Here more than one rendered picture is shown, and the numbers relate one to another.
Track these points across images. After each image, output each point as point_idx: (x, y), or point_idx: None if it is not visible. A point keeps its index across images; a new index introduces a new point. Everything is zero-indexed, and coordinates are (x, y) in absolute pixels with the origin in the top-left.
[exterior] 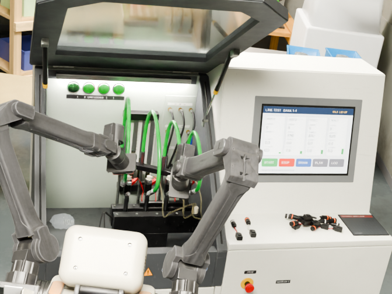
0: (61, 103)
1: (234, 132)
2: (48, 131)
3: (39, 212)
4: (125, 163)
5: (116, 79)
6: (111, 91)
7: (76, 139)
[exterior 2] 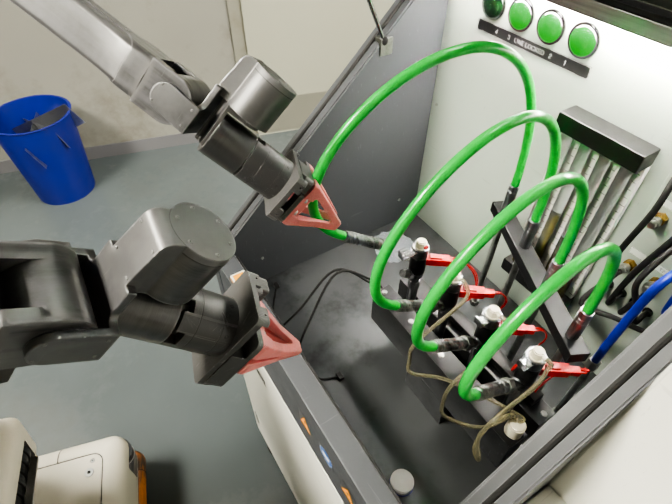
0: (468, 37)
1: None
2: None
3: (254, 194)
4: (254, 184)
5: (573, 5)
6: (566, 43)
7: (68, 36)
